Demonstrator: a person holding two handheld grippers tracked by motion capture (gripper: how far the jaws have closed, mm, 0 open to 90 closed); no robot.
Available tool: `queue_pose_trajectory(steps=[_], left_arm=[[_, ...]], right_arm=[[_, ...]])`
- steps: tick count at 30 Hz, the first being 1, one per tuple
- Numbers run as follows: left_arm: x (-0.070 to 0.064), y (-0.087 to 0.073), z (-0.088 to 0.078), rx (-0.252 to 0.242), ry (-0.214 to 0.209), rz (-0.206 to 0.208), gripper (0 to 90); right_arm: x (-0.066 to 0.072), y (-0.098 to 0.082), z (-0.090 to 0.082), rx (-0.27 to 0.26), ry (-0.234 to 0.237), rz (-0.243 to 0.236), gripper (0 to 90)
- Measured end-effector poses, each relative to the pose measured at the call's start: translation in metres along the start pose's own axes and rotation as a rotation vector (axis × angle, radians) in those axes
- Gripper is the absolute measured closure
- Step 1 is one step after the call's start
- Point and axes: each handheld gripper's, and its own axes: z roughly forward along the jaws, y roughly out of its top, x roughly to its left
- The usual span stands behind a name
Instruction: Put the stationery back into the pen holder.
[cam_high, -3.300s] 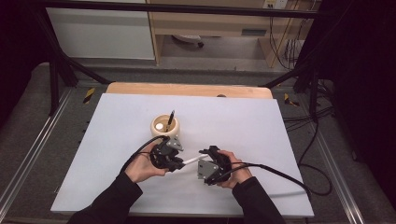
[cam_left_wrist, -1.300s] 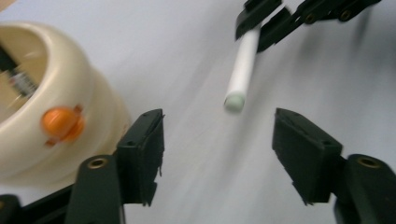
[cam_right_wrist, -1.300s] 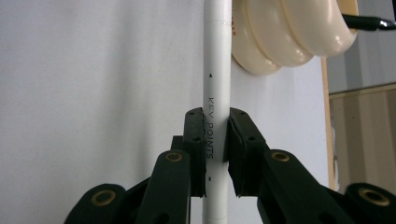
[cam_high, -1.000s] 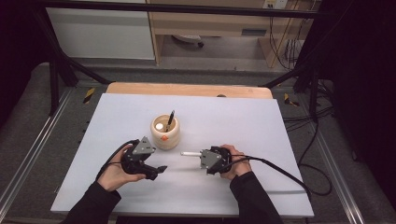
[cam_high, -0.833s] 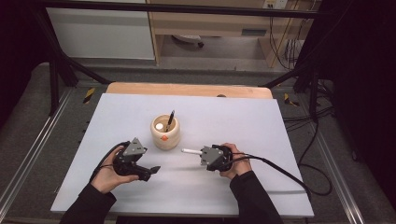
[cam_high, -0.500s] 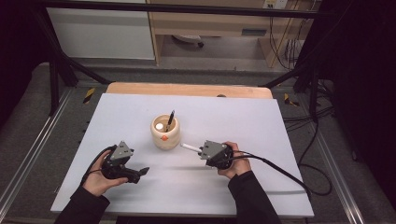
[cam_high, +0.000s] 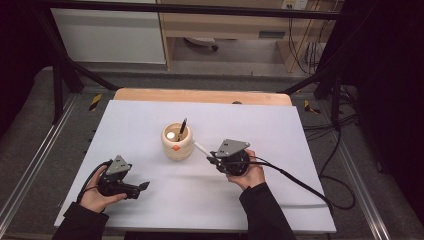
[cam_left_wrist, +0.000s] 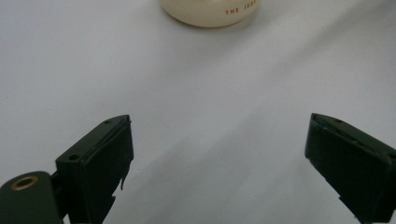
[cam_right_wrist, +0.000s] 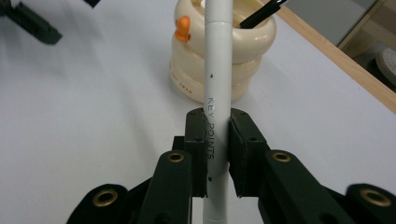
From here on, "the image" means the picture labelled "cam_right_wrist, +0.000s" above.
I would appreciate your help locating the black pen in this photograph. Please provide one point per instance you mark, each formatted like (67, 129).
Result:
(258, 15)

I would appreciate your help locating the wooden table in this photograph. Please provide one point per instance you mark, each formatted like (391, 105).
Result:
(342, 62)

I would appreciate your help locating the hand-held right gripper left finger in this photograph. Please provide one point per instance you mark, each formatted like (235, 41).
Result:
(174, 186)

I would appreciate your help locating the white flat device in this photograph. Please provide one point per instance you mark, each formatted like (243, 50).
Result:
(387, 65)

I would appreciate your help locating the white pen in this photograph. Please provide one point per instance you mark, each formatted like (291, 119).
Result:
(218, 62)

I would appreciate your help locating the light wooden desk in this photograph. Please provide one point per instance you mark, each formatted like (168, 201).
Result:
(383, 18)

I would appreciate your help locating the cream ringed pen holder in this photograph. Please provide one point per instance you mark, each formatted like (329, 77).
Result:
(249, 46)

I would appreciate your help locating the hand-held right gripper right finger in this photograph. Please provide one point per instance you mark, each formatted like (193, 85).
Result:
(280, 186)

